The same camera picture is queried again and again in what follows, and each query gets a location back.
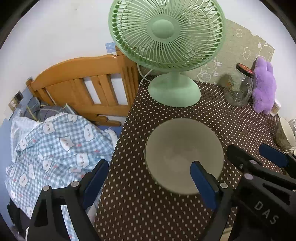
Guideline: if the toothpick container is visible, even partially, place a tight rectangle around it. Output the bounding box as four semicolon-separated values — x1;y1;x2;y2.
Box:
270;99;281;116

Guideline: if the glass jar with lid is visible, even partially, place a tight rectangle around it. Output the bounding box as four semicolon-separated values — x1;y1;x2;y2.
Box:
224;63;255;107

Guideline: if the green patterned wall mat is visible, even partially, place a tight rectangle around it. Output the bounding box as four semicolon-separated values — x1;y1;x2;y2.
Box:
191;19;274;86

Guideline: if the brown polka dot tablecloth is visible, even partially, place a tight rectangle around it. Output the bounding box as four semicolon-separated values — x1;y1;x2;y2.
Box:
94;81;283;240

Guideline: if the white floor fan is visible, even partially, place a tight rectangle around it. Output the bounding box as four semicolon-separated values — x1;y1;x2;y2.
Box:
288;118;296;137

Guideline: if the wall socket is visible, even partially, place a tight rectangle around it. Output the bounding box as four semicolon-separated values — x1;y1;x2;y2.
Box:
9;91;23;111

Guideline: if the blue checked cat blanket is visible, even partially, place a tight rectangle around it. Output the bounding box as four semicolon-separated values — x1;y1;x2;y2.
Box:
4;113;118;241

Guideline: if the green desk fan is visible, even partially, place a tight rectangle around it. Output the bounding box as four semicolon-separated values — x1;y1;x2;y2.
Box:
108;0;225;108

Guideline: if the green fan power cable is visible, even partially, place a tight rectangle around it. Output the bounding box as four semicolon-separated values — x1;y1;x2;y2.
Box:
136;63;155;82

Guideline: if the wooden bed headboard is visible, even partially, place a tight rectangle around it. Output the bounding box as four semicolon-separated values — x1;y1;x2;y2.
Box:
26;49;139;126

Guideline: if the large grey-green bowl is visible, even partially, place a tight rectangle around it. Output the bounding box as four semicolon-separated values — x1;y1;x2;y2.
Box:
144;118;224;195

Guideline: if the purple plush toy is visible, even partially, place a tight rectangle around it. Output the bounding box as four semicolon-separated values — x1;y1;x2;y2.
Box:
252;57;276;115

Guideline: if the grey plaid pillow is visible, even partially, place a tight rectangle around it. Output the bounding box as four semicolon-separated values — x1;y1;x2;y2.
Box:
23;97;78;121

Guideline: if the far small ceramic bowl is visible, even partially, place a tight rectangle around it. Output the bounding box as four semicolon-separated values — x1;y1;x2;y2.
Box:
275;117;295;149

